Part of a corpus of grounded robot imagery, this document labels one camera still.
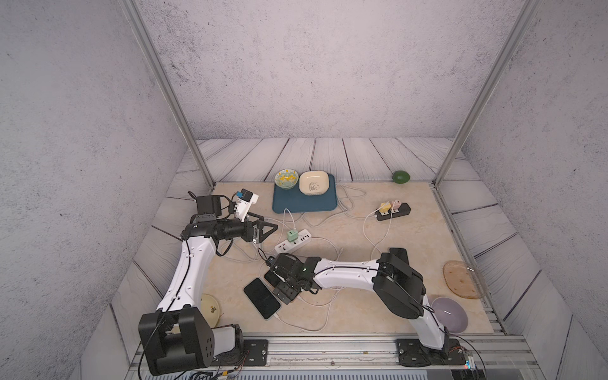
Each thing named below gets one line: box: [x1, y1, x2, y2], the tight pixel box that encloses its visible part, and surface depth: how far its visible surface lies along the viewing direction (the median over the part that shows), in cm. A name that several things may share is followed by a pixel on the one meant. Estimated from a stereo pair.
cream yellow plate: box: [200, 293, 221, 329], surface depth 84 cm
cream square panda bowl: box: [298, 170, 331, 197], surface depth 120 cm
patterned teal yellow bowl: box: [273, 168, 300, 190], surface depth 121 cm
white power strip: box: [274, 228, 312, 255], surface depth 98 cm
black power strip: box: [374, 202, 412, 221], surface depth 109 cm
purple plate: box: [430, 296, 469, 335], surface depth 79 cm
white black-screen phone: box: [243, 277, 282, 320], surface depth 86 cm
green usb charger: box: [286, 229, 299, 243], surface depth 95 cm
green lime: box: [391, 170, 411, 184], surface depth 121 cm
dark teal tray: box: [272, 173, 339, 214], surface depth 114 cm
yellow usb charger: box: [379, 201, 392, 213], surface depth 104 cm
